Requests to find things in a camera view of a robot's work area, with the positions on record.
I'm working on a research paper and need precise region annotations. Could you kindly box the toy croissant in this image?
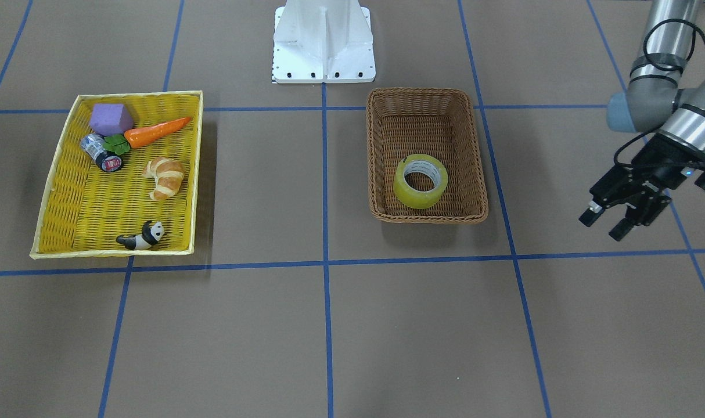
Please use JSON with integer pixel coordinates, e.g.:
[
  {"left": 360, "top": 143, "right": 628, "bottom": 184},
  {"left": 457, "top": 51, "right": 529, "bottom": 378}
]
[{"left": 142, "top": 157, "right": 185, "bottom": 201}]

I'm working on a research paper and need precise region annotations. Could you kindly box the orange toy carrot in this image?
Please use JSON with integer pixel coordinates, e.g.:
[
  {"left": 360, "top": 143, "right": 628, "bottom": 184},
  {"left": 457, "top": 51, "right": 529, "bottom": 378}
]
[{"left": 103, "top": 117, "right": 192, "bottom": 156}]

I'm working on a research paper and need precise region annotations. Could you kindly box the toy panda figure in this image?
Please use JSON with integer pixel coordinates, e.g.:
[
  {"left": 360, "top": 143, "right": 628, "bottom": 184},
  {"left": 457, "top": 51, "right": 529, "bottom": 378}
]
[{"left": 116, "top": 221, "right": 165, "bottom": 251}]

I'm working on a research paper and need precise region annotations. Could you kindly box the yellow woven basket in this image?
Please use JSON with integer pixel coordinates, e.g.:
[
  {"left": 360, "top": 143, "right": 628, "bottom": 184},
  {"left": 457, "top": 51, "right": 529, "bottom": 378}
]
[{"left": 30, "top": 91, "right": 204, "bottom": 260}]

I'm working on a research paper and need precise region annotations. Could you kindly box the purple foam block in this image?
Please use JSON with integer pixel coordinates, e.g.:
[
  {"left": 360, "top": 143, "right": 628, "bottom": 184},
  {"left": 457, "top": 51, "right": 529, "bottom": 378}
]
[{"left": 89, "top": 103, "right": 135, "bottom": 136}]

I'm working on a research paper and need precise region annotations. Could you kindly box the clear yellowish tape roll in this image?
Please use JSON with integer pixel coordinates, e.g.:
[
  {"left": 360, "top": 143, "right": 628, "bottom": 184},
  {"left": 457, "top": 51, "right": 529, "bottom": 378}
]
[{"left": 393, "top": 154, "right": 449, "bottom": 210}]

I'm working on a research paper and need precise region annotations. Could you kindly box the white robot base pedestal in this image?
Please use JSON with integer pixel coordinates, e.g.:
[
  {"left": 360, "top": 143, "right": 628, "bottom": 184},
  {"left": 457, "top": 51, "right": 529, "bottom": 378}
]
[{"left": 271, "top": 1, "right": 376, "bottom": 84}]

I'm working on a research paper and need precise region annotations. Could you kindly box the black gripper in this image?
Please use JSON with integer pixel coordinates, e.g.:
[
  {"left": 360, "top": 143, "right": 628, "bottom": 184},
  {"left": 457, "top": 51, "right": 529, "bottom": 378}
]
[{"left": 579, "top": 135, "right": 705, "bottom": 242}]

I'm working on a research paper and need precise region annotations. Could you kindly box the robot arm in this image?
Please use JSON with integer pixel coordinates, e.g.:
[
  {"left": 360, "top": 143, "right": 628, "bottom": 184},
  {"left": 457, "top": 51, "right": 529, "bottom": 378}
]
[{"left": 579, "top": 1, "right": 705, "bottom": 241}]

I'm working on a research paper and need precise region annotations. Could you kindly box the brown wicker basket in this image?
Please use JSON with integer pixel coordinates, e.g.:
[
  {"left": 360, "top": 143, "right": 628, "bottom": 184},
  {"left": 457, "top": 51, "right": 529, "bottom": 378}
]
[{"left": 366, "top": 88, "right": 490, "bottom": 225}]

